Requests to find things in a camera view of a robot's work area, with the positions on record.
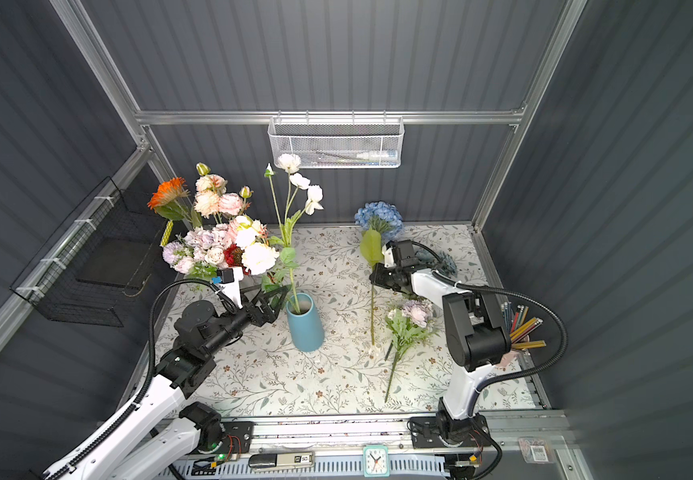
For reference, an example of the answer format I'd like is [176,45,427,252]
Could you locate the teal cylindrical vase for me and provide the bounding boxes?
[286,292,326,353]

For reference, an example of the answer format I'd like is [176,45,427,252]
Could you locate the red gerbera flower stem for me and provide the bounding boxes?
[224,243,244,268]

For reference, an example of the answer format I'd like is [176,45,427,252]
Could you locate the dark blue hydrangea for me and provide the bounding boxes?
[354,200,404,346]

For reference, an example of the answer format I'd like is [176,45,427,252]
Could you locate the pink rose flower stem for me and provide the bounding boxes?
[218,193,254,236]

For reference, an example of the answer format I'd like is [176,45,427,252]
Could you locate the orange gerbera flower stem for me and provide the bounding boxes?
[148,177,202,229]

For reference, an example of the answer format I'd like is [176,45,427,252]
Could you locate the white rose flower stem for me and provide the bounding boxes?
[264,153,324,314]

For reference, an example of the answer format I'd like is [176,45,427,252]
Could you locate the white peony flower stem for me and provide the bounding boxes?
[230,215,286,292]

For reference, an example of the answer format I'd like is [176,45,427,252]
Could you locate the cream rose flower spray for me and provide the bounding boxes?
[194,163,228,218]

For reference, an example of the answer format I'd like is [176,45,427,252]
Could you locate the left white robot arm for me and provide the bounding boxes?
[42,272,290,479]

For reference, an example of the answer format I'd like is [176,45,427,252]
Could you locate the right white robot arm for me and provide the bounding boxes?
[370,240,568,448]

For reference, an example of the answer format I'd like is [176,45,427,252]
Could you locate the light blue hydrangea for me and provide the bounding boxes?
[415,248,458,278]

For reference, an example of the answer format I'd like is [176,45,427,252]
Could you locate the floral patterned table mat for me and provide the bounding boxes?
[135,224,539,420]

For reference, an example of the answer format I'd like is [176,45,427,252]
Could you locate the lilac pink flower bunch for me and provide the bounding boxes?
[162,225,232,280]

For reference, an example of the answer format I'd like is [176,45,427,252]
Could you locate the pink pencil cup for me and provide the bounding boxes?
[496,303,543,371]

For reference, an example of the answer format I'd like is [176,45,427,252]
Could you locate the small teal alarm clock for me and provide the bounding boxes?
[362,445,390,478]

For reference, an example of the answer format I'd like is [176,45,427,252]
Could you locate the black wire mesh basket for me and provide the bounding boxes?
[10,178,176,328]

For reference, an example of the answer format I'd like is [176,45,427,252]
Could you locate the white wire mesh basket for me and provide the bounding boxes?
[268,114,405,170]

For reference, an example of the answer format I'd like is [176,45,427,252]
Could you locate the silver black device on rail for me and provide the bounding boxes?
[248,452,316,470]

